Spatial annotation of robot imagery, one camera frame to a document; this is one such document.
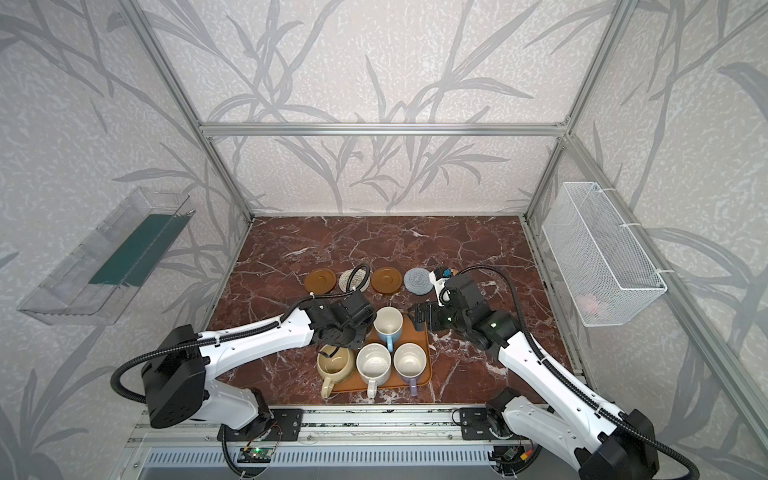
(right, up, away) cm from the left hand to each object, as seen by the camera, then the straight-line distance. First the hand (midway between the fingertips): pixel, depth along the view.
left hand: (363, 331), depth 82 cm
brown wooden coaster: (-18, +11, +20) cm, 29 cm away
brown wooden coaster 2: (+5, +12, +17) cm, 21 cm away
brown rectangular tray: (+13, -3, +6) cm, 15 cm away
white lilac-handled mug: (+13, -9, +1) cm, 16 cm away
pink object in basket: (+57, +10, -10) cm, 59 cm away
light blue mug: (+7, 0, +6) cm, 9 cm away
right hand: (+16, +9, -5) cm, 19 cm away
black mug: (-2, +7, -24) cm, 25 cm away
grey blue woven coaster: (+16, +11, +19) cm, 27 cm away
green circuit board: (-25, -26, -12) cm, 38 cm away
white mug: (+3, -9, 0) cm, 9 cm away
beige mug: (-6, -7, -8) cm, 12 cm away
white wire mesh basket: (+53, +19, -21) cm, 60 cm away
